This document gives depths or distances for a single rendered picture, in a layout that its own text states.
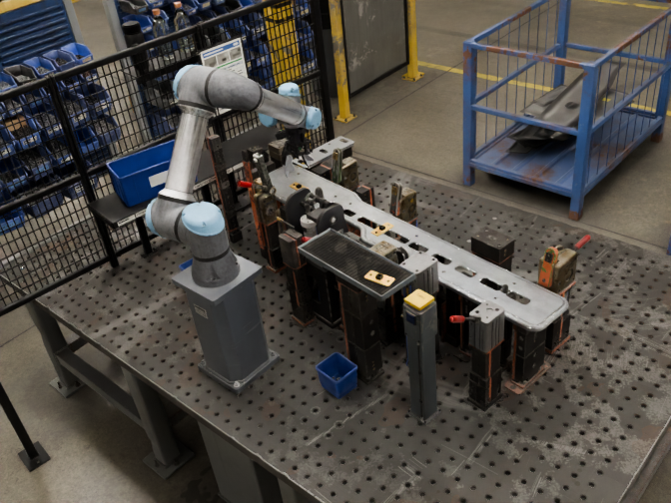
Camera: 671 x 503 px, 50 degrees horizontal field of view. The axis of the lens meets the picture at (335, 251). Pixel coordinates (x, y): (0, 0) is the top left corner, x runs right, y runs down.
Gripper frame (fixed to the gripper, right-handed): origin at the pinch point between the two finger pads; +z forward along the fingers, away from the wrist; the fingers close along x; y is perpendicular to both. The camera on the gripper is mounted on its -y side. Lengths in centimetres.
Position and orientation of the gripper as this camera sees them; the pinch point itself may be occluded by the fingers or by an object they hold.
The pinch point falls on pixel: (296, 170)
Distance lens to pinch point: 280.9
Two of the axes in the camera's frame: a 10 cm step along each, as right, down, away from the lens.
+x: 7.4, -4.5, 5.0
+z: 0.9, 8.1, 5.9
